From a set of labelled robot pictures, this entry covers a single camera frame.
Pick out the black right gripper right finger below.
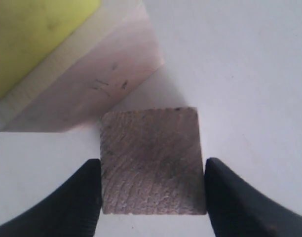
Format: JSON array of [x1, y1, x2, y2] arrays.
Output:
[[204, 158, 302, 237]]

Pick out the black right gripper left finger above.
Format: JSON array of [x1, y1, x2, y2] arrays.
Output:
[[0, 159, 102, 237]]

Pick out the large pale wooden cube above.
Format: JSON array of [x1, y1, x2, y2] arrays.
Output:
[[0, 0, 164, 132]]

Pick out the yellow cube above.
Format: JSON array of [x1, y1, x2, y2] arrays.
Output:
[[0, 0, 101, 99]]

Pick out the medium wooden cube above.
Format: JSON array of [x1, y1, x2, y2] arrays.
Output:
[[100, 107, 206, 215]]

